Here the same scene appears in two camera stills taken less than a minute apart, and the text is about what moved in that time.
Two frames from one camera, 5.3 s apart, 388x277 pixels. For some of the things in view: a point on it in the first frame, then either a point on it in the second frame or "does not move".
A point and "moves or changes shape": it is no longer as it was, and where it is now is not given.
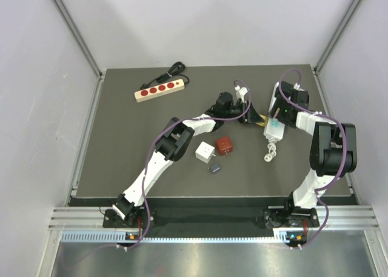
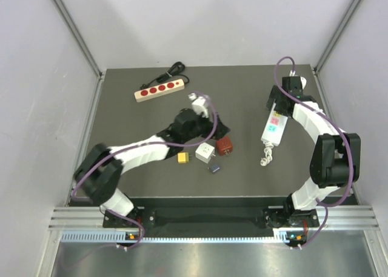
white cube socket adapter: (205, 151) does not move
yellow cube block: (263, 123) moves or changes shape
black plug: (214, 168) does not move
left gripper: (251, 116) → (220, 131)
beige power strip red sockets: (147, 93) does not move
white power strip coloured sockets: (273, 128) does not move
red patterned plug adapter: (224, 145) does not move
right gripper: (280, 102) → (276, 94)
